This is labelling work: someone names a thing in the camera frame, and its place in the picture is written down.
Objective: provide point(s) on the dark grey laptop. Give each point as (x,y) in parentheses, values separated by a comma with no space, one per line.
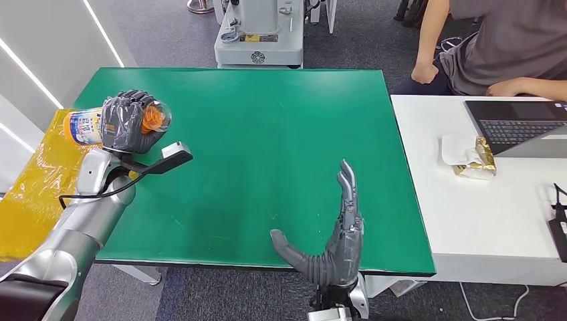
(509,120)

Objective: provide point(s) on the white wall light strip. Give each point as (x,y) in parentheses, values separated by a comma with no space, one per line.
(32,76)
(104,34)
(15,137)

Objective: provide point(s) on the person's right hand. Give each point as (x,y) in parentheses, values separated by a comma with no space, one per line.
(424,73)

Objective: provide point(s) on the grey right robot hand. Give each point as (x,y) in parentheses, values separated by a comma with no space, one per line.
(341,261)

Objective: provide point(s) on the black power adapter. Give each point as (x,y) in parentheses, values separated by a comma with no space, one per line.
(559,238)

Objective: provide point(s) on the gold foil packet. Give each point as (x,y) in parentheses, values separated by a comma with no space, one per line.
(483,160)

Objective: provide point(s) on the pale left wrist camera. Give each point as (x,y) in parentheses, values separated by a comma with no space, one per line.
(173,151)

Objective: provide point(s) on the white paper tissue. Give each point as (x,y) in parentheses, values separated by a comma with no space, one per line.
(452,149)

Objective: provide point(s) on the person's left hand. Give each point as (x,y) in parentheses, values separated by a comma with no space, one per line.
(503,88)

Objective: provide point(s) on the person's right forearm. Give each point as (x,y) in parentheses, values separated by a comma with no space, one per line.
(429,33)

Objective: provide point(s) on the chrome chair base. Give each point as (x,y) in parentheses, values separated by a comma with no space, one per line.
(200,6)

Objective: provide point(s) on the yellow taped cardboard box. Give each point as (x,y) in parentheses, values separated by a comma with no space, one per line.
(26,212)

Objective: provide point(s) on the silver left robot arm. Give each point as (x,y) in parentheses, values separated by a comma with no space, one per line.
(84,226)

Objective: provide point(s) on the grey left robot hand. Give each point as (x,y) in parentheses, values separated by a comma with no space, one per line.
(122,126)

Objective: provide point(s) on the person's left forearm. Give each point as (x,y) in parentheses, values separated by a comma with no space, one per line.
(547,87)

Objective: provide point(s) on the person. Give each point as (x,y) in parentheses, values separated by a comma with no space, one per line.
(509,40)

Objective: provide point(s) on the white table leg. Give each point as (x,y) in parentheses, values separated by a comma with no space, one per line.
(137,274)

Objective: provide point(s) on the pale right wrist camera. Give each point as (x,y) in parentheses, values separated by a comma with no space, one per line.
(330,315)

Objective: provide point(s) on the orange plastic bottle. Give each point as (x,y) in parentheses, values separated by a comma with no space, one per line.
(84,126)

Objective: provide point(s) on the grey table foot plate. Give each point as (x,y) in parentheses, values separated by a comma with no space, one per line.
(405,288)

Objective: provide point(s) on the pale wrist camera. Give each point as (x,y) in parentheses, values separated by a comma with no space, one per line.
(330,315)
(173,151)

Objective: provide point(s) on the grey machine base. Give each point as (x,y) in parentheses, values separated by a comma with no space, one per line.
(259,44)

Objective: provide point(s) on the white stand frame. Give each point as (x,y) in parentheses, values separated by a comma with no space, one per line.
(331,15)

